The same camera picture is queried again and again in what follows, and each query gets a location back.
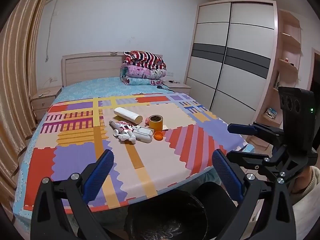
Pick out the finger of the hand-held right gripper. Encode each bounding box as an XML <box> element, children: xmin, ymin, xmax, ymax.
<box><xmin>226</xmin><ymin>150</ymin><xmax>292</xmax><ymax>184</ymax></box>
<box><xmin>227</xmin><ymin>121</ymin><xmax>285</xmax><ymax>143</ymax></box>

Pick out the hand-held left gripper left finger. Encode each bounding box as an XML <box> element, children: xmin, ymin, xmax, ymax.
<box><xmin>30</xmin><ymin>149</ymin><xmax>115</xmax><ymax>240</ymax></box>

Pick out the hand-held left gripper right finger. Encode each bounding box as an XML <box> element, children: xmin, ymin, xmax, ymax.
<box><xmin>211</xmin><ymin>149</ymin><xmax>297</xmax><ymax>240</ymax></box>

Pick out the white tissue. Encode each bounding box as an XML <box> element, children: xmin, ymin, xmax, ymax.
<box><xmin>118</xmin><ymin>132</ymin><xmax>137</xmax><ymax>145</ymax></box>

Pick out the grey and white stick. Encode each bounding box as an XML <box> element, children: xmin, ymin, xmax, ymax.
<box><xmin>109</xmin><ymin>120</ymin><xmax>125</xmax><ymax>137</ymax></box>

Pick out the red and silver blister pack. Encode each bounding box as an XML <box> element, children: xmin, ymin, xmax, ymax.
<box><xmin>115</xmin><ymin>121</ymin><xmax>135</xmax><ymax>133</ymax></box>

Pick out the white plastic box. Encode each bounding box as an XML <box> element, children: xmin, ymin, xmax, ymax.
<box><xmin>132</xmin><ymin>126</ymin><xmax>154</xmax><ymax>144</ymax></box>

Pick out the yellow tape roll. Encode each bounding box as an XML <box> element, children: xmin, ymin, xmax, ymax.
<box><xmin>148</xmin><ymin>115</ymin><xmax>164</xmax><ymax>132</ymax></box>

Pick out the black trash bin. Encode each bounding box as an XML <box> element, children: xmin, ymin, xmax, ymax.
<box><xmin>124</xmin><ymin>189</ymin><xmax>208</xmax><ymax>240</ymax></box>

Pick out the person's right forearm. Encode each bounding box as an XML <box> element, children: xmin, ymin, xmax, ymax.
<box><xmin>290</xmin><ymin>165</ymin><xmax>320</xmax><ymax>202</ymax></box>

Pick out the colourful foam puzzle mat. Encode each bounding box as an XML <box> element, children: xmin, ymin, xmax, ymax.
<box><xmin>23</xmin><ymin>92</ymin><xmax>247</xmax><ymax>212</ymax></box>

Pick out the stack of folded cloths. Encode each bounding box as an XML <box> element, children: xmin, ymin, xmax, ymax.
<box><xmin>264</xmin><ymin>107</ymin><xmax>278</xmax><ymax>118</ymax></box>

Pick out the white plastic bag roll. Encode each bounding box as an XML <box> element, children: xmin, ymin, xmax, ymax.
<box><xmin>114</xmin><ymin>107</ymin><xmax>143</xmax><ymax>125</ymax></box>

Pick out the pale wooden corner shelf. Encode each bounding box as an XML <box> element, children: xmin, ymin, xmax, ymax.
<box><xmin>254</xmin><ymin>8</ymin><xmax>302</xmax><ymax>128</ymax></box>

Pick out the wooden door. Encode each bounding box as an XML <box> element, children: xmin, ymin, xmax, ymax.
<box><xmin>308</xmin><ymin>47</ymin><xmax>320</xmax><ymax>91</ymax></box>

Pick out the sliding door wardrobe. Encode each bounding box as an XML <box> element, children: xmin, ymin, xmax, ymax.
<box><xmin>184</xmin><ymin>1</ymin><xmax>279</xmax><ymax>121</ymax></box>

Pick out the pale wooden nightstand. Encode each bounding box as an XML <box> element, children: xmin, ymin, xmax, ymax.
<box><xmin>162</xmin><ymin>81</ymin><xmax>192</xmax><ymax>95</ymax></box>
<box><xmin>30</xmin><ymin>86</ymin><xmax>62</xmax><ymax>123</ymax></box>

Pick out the person's light clothing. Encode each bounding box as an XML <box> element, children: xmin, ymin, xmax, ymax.
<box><xmin>292</xmin><ymin>195</ymin><xmax>320</xmax><ymax>240</ymax></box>

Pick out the light blue folded blanket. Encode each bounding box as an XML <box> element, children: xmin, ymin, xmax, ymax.
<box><xmin>120</xmin><ymin>74</ymin><xmax>163</xmax><ymax>86</ymax></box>

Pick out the pale wooden headboard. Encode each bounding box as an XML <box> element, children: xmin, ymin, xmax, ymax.
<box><xmin>61</xmin><ymin>51</ymin><xmax>163</xmax><ymax>87</ymax></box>

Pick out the pink folded blanket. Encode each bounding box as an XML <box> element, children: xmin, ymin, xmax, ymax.
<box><xmin>120</xmin><ymin>63</ymin><xmax>167</xmax><ymax>80</ymax></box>

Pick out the striped folded blanket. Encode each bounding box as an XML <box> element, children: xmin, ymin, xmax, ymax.
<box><xmin>123</xmin><ymin>50</ymin><xmax>167</xmax><ymax>70</ymax></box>

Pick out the golden striped curtain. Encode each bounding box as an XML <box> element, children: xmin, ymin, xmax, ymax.
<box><xmin>0</xmin><ymin>0</ymin><xmax>56</xmax><ymax>220</ymax></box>

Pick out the white wall cable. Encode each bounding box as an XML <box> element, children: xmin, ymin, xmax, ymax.
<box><xmin>44</xmin><ymin>0</ymin><xmax>61</xmax><ymax>62</ymax></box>

